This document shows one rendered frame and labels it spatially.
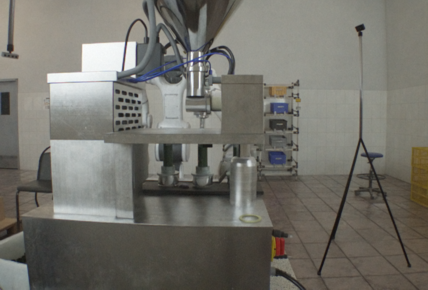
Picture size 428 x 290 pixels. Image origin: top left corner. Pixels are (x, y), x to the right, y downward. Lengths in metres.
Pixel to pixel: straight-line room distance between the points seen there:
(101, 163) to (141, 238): 0.19
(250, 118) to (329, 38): 6.36
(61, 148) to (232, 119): 0.41
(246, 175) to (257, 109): 0.23
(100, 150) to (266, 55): 5.95
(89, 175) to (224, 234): 0.33
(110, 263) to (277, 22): 6.32
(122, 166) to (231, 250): 0.30
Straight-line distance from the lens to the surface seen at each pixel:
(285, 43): 6.65
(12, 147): 8.27
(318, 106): 6.62
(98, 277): 0.78
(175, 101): 1.85
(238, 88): 0.59
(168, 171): 0.96
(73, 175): 0.77
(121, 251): 0.73
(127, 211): 0.72
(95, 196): 0.75
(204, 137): 0.60
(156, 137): 0.61
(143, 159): 0.90
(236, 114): 0.59
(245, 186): 0.78
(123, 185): 0.71
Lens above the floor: 1.26
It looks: 3 degrees down
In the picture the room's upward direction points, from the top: straight up
